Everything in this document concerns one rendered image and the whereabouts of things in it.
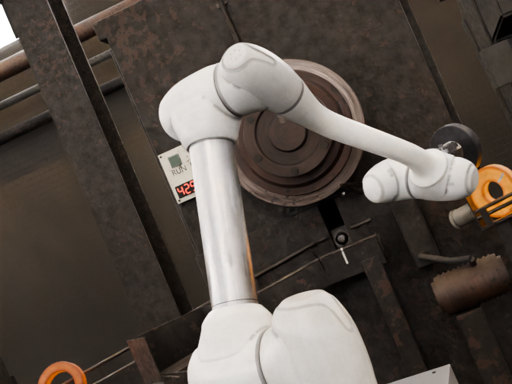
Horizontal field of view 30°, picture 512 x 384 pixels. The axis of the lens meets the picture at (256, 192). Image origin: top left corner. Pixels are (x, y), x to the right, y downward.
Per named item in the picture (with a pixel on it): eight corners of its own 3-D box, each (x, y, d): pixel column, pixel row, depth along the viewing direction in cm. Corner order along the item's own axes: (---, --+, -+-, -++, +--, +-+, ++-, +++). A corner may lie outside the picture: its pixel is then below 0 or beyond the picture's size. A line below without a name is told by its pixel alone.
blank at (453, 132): (425, 137, 276) (419, 140, 274) (464, 113, 265) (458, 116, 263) (452, 184, 275) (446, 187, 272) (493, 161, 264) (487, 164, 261)
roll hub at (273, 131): (267, 190, 301) (232, 110, 302) (348, 155, 296) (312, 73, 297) (264, 191, 295) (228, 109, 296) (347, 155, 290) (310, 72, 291)
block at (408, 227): (417, 266, 307) (388, 198, 307) (441, 257, 305) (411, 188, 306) (417, 270, 296) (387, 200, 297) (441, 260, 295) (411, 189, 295)
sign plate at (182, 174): (179, 203, 325) (158, 155, 326) (248, 174, 321) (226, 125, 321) (177, 204, 323) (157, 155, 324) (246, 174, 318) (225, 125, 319)
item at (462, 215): (465, 225, 289) (456, 208, 290) (488, 214, 283) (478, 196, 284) (455, 231, 285) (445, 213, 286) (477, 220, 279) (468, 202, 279)
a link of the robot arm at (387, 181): (390, 191, 255) (433, 192, 246) (358, 209, 244) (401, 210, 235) (384, 152, 252) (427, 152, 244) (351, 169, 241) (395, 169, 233)
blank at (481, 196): (508, 225, 278) (502, 228, 275) (466, 194, 285) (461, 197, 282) (532, 184, 269) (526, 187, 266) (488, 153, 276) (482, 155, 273)
